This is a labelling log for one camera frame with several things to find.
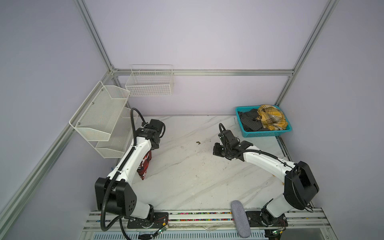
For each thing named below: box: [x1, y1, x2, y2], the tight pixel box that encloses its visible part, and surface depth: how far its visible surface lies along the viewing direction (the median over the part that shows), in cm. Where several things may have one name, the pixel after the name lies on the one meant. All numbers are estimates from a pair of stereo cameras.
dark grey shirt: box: [238, 108, 270, 132], surface depth 107 cm
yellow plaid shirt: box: [256, 104, 288, 131], surface depth 106 cm
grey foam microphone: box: [231, 200, 251, 238], surface depth 73 cm
